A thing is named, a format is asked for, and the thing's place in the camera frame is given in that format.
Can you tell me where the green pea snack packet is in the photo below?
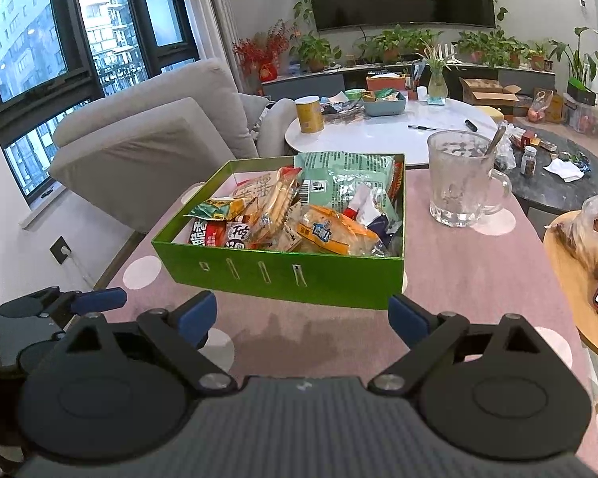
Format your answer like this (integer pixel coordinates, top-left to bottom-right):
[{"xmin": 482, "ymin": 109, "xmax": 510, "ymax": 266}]
[{"xmin": 185, "ymin": 198, "xmax": 249, "ymax": 221}]

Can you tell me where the orange snack packet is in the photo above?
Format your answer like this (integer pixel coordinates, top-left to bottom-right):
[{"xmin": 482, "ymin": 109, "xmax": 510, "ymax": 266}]
[{"xmin": 296, "ymin": 205, "xmax": 384, "ymax": 257}]

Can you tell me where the clear round pastry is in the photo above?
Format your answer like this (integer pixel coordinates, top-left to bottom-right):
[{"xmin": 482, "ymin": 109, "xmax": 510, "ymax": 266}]
[{"xmin": 224, "ymin": 222, "xmax": 250, "ymax": 249}]

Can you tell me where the round wooden side table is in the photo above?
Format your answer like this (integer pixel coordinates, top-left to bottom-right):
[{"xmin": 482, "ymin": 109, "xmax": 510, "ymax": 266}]
[{"xmin": 542, "ymin": 209, "xmax": 598, "ymax": 415}]

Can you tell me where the beige sofa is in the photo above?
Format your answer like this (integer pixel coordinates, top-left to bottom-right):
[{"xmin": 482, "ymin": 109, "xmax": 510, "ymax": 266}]
[{"xmin": 49, "ymin": 58, "xmax": 297, "ymax": 233}]

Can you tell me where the red white snack packet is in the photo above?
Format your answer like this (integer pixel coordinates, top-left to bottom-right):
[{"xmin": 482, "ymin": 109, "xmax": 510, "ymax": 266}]
[{"xmin": 189, "ymin": 218, "xmax": 226, "ymax": 247}]

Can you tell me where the green cardboard box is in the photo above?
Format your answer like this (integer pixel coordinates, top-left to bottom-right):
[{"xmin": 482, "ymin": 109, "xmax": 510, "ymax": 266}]
[{"xmin": 152, "ymin": 157, "xmax": 407, "ymax": 310}]

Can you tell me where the plastic bag with bread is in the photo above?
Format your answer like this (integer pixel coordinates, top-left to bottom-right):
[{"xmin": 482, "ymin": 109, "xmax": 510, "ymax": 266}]
[{"xmin": 552, "ymin": 195, "xmax": 598, "ymax": 280}]

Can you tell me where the glass mug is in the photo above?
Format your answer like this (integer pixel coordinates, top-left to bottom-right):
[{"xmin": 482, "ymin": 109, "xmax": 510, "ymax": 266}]
[{"xmin": 428, "ymin": 129, "xmax": 512, "ymax": 228}]

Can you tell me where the small spice jar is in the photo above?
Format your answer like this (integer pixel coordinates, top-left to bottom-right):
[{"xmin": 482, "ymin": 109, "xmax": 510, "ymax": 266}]
[{"xmin": 521, "ymin": 145, "xmax": 537, "ymax": 178}]

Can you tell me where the dark round marble table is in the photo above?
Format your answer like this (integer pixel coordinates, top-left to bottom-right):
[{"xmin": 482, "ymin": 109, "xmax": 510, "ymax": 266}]
[{"xmin": 507, "ymin": 124, "xmax": 598, "ymax": 215}]

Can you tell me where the brown snack packet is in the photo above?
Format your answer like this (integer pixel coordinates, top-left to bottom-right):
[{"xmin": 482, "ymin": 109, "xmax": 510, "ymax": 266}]
[{"xmin": 231, "ymin": 166, "xmax": 302, "ymax": 246}]

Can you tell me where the metal spoon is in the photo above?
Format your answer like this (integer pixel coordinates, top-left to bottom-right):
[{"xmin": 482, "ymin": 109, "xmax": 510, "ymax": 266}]
[{"xmin": 485, "ymin": 121, "xmax": 508, "ymax": 157}]

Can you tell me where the large green snack bag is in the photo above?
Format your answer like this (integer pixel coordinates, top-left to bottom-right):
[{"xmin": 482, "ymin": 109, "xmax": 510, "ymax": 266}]
[{"xmin": 293, "ymin": 151, "xmax": 396, "ymax": 217}]

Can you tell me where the round white marble table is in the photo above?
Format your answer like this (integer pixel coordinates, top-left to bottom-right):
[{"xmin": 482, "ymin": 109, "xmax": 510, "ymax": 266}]
[{"xmin": 285, "ymin": 99, "xmax": 497, "ymax": 166}]

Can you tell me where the glass vase with plant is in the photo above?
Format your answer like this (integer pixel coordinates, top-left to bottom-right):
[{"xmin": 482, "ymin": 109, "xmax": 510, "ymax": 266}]
[{"xmin": 421, "ymin": 42, "xmax": 449, "ymax": 106}]

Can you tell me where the yellow paper cup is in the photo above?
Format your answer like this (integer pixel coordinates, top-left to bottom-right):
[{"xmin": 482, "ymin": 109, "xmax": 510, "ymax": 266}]
[{"xmin": 295, "ymin": 96, "xmax": 324, "ymax": 134}]

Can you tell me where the teal snack tray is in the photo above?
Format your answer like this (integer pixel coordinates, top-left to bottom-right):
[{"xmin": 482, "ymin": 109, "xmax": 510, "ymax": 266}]
[{"xmin": 362, "ymin": 90, "xmax": 408, "ymax": 118}]

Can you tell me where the red flower decoration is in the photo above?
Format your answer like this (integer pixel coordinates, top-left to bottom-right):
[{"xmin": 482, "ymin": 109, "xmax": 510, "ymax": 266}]
[{"xmin": 232, "ymin": 20, "xmax": 291, "ymax": 83}]

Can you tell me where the orange tissue box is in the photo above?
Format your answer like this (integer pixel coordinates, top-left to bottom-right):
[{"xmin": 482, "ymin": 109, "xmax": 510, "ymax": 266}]
[{"xmin": 366, "ymin": 73, "xmax": 406, "ymax": 92}]

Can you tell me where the black wall socket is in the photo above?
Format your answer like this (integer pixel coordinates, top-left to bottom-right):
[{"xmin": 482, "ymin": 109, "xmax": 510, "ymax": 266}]
[{"xmin": 49, "ymin": 236, "xmax": 72, "ymax": 264}]

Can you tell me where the black window frame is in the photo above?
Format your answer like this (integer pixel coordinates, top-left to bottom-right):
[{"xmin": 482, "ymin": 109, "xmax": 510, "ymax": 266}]
[{"xmin": 0, "ymin": 0, "xmax": 200, "ymax": 202}]

